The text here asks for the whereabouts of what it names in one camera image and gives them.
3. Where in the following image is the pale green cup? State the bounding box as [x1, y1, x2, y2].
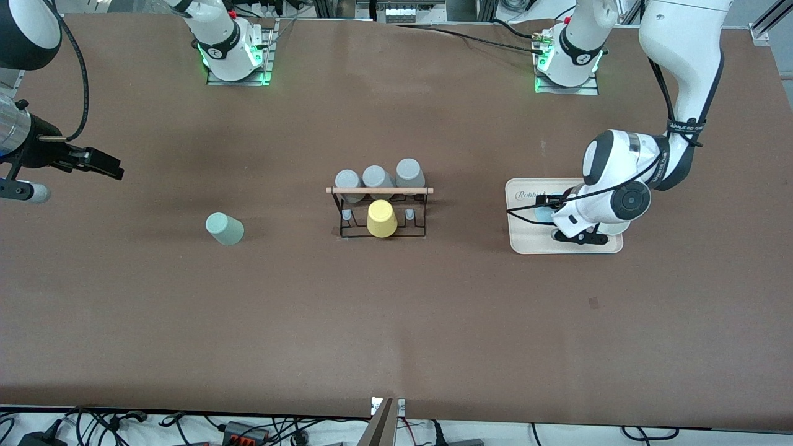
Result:
[205, 212, 245, 247]

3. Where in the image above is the beige rabbit print tray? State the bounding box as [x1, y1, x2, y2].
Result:
[505, 178, 624, 255]

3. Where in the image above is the grey cup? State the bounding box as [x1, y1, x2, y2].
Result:
[395, 159, 426, 196]
[362, 165, 397, 200]
[335, 170, 364, 204]

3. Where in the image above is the yellow cup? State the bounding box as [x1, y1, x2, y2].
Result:
[367, 199, 398, 238]

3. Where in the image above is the black plug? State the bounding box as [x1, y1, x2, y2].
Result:
[432, 421, 485, 446]

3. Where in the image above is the aluminium corner profile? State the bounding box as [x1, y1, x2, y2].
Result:
[748, 0, 793, 47]

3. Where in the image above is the black power adapter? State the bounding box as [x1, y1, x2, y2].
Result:
[17, 430, 66, 446]

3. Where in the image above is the black orange terminal block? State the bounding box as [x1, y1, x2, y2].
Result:
[222, 421, 271, 446]

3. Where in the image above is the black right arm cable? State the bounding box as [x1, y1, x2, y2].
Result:
[37, 0, 90, 144]

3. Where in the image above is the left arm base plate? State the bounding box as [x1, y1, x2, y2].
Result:
[535, 31, 600, 95]

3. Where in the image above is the black wire cup rack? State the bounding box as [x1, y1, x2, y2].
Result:
[326, 186, 434, 240]

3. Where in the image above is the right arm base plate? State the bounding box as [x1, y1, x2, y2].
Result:
[206, 19, 275, 87]

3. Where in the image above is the black cable on table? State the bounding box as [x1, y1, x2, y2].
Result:
[395, 20, 549, 58]

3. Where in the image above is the looped black cable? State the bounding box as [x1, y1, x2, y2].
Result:
[621, 426, 681, 442]

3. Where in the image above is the tangled black cable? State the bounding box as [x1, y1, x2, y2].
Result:
[266, 418, 372, 446]
[62, 406, 151, 446]

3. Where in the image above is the metal camera mount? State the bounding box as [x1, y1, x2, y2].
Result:
[359, 396, 407, 446]

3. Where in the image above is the aluminium frame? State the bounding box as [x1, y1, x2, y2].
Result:
[313, 0, 374, 20]

